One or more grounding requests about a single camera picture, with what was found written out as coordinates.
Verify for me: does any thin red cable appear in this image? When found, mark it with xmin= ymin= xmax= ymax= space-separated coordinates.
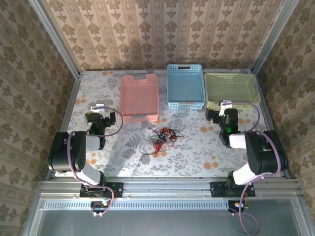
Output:
xmin=157 ymin=127 xmax=177 ymax=141

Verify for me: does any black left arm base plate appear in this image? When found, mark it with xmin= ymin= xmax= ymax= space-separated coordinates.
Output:
xmin=80 ymin=182 xmax=123 ymax=198

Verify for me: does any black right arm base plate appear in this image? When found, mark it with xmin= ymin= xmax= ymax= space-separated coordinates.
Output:
xmin=210 ymin=181 xmax=256 ymax=198

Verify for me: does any aluminium mounting rail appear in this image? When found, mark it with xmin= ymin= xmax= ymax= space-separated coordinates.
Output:
xmin=36 ymin=178 xmax=302 ymax=200

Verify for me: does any aluminium frame post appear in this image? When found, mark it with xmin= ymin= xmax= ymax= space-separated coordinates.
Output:
xmin=250 ymin=0 xmax=300 ymax=74
xmin=28 ymin=0 xmax=81 ymax=77

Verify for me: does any tangle of red black wires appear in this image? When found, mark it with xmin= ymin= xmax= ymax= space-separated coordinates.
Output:
xmin=151 ymin=137 xmax=169 ymax=158

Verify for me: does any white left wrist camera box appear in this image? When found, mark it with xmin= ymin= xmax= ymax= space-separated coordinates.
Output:
xmin=90 ymin=104 xmax=105 ymax=114

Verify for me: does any yellow perforated plastic basket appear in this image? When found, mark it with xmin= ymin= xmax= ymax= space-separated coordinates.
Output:
xmin=203 ymin=73 xmax=261 ymax=111

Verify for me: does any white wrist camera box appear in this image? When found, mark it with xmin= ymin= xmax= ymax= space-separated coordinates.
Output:
xmin=220 ymin=99 xmax=233 ymax=116
xmin=90 ymin=104 xmax=105 ymax=114

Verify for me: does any blue perforated plastic basket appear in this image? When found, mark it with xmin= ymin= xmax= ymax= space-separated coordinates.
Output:
xmin=166 ymin=63 xmax=206 ymax=110

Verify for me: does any thin black cable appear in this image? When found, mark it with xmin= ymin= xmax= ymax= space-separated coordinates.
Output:
xmin=149 ymin=127 xmax=185 ymax=147
xmin=139 ymin=141 xmax=168 ymax=155

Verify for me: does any slotted grey cable duct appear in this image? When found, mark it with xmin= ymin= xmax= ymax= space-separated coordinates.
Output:
xmin=43 ymin=199 xmax=229 ymax=210

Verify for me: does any pink perforated plastic basket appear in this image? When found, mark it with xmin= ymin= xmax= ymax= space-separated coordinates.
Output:
xmin=120 ymin=73 xmax=159 ymax=123

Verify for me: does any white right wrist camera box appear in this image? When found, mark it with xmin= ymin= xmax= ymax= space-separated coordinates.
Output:
xmin=220 ymin=99 xmax=233 ymax=116

